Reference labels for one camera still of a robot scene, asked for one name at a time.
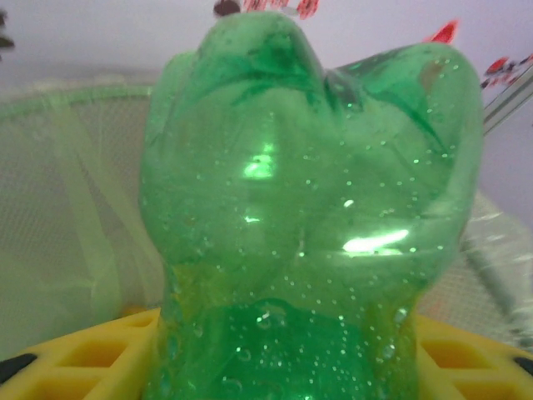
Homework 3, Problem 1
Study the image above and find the green plastic bottle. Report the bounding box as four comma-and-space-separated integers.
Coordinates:
138, 10, 486, 400

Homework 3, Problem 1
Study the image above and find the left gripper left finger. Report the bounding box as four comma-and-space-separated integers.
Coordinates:
0, 306, 163, 400

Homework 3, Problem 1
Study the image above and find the aluminium frame post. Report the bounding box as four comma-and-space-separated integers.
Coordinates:
481, 62, 533, 135

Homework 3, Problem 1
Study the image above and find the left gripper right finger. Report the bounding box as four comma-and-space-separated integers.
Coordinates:
416, 314, 533, 400

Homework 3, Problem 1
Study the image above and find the grey waste bin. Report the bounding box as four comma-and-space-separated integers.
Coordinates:
0, 82, 533, 359

